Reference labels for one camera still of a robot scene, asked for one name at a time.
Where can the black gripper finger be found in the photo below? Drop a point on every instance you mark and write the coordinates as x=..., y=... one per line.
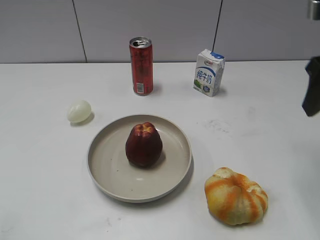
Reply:
x=311, y=102

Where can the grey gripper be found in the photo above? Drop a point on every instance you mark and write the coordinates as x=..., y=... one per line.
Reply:
x=313, y=9

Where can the dark red apple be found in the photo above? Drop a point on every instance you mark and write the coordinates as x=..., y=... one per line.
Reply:
x=144, y=145

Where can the beige round plate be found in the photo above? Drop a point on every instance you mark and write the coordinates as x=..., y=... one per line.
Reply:
x=112, y=173

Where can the white milk carton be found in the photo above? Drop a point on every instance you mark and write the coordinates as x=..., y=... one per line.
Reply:
x=208, y=72

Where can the yellow orange toy pumpkin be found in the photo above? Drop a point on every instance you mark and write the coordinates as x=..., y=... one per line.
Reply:
x=233, y=198

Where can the red drink can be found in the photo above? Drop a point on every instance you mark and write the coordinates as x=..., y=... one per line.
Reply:
x=141, y=56

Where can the white egg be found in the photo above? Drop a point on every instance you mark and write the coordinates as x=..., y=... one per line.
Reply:
x=79, y=111

